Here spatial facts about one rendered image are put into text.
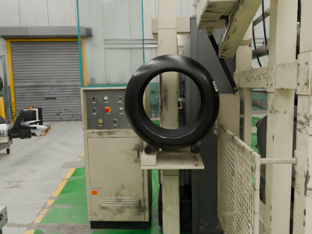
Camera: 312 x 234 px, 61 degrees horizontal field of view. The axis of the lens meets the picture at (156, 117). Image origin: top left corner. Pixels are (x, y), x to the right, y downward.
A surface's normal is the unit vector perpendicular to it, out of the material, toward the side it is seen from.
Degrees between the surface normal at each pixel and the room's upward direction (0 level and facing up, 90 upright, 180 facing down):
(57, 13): 90
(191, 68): 81
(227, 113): 90
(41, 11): 90
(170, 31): 90
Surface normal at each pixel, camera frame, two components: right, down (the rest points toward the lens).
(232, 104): -0.07, 0.12
